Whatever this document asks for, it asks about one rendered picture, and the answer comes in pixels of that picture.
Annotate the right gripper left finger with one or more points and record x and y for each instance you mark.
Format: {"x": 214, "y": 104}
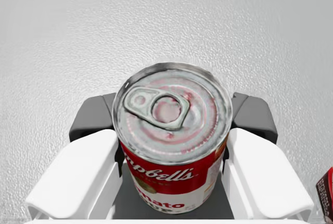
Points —
{"x": 78, "y": 166}

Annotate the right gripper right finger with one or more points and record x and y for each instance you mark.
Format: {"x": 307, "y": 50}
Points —
{"x": 260, "y": 166}

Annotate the red and white can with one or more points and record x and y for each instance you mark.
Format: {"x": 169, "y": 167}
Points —
{"x": 173, "y": 130}

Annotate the red carton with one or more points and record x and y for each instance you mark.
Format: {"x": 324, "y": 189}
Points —
{"x": 325, "y": 195}

